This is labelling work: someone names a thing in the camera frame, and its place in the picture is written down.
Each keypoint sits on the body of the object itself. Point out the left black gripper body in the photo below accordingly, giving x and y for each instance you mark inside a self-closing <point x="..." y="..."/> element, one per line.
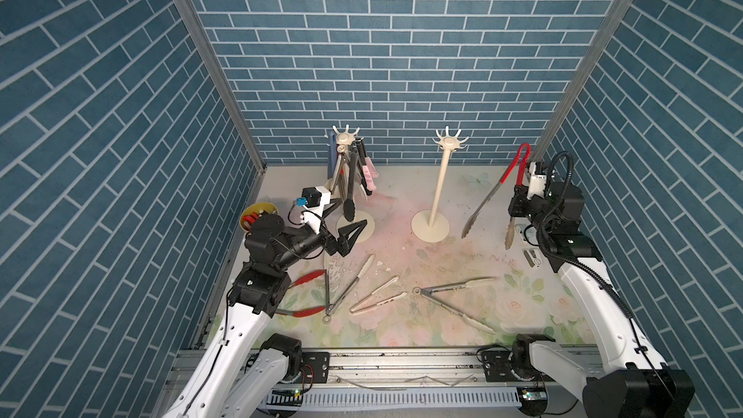
<point x="321" y="240"/>

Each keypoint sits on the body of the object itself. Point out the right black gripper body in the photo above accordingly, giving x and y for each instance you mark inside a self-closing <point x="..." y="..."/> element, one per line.
<point x="522" y="209"/>

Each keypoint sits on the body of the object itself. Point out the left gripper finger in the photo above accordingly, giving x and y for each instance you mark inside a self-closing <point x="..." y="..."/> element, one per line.
<point x="348" y="236"/>
<point x="330" y="208"/>

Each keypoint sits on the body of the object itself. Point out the steel tongs cream tips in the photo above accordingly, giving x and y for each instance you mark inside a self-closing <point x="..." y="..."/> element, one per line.
<point x="338" y="185"/>

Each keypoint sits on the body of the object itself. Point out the blue cream tongs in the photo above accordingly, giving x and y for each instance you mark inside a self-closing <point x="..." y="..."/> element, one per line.
<point x="332" y="154"/>

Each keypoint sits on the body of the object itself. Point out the black steel tongs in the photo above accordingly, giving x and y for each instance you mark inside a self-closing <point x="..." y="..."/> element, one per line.
<point x="355" y="180"/>

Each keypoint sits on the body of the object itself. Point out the cream utensil rack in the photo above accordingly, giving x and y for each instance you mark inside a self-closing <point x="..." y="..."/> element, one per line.
<point x="431" y="226"/>
<point x="344" y="139"/>

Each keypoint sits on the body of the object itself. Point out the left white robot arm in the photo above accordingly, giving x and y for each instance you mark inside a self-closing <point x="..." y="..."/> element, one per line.
<point x="244" y="313"/>

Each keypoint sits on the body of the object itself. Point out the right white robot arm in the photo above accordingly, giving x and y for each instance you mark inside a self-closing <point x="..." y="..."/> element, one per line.
<point x="592" y="302"/>

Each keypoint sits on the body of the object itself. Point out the red tipped steel tongs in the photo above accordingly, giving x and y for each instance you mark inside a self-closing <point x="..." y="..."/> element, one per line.
<point x="305" y="299"/>

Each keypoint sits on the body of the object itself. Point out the small white tongs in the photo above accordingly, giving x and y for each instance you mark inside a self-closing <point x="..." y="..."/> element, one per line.
<point x="375" y="301"/>

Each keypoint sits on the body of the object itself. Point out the steel tongs white tips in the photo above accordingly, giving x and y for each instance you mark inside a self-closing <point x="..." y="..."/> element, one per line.
<point x="334" y="306"/>

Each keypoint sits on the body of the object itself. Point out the steel tongs cream ends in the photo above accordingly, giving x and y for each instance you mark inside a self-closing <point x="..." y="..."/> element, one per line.
<point x="455" y="299"/>

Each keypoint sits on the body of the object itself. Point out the small grey clip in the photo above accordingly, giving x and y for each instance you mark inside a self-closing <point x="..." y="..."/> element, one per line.
<point x="532" y="258"/>

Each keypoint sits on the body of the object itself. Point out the yellow cup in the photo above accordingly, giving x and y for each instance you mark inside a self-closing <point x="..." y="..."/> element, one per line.
<point x="263" y="208"/>

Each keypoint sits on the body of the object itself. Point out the markers in cup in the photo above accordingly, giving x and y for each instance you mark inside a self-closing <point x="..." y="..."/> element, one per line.
<point x="248" y="220"/>

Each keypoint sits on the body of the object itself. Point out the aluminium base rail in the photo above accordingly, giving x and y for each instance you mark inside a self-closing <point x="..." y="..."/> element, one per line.
<point x="386" y="378"/>

